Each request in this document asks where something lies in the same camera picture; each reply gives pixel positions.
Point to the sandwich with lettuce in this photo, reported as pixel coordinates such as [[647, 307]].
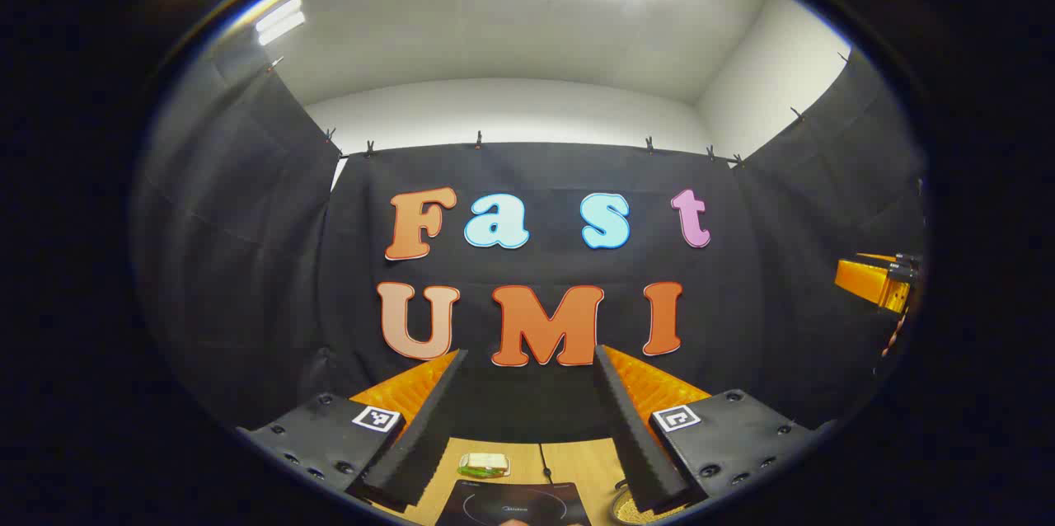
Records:
[[485, 464]]

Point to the stainless steel pot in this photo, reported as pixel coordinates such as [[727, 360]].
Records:
[[620, 501]]

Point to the pile of yellow soybeans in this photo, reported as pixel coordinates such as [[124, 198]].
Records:
[[630, 512]]

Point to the black induction cooktop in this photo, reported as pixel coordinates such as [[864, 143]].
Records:
[[494, 505]]

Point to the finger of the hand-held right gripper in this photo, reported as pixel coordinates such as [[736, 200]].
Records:
[[865, 283]]

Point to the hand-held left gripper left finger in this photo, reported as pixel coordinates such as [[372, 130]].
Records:
[[424, 443]]

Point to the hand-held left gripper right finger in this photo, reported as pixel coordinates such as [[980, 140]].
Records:
[[630, 443]]

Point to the ceiling light panel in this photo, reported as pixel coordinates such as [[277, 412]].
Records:
[[278, 21]]

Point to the black backdrop cloth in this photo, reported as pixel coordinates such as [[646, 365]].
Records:
[[247, 262]]

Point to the row of black cloth clips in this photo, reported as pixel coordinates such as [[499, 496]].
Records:
[[478, 138]]

